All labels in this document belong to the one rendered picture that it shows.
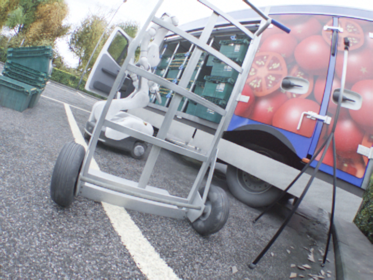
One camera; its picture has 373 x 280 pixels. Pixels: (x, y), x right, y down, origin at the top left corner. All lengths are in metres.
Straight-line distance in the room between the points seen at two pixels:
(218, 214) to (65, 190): 0.62
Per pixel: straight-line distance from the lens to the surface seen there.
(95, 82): 4.52
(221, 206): 0.83
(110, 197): 0.87
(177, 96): 0.82
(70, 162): 0.64
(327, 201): 1.60
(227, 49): 2.37
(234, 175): 1.94
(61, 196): 0.66
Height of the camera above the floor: 0.45
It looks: 3 degrees down
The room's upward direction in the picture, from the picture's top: 23 degrees clockwise
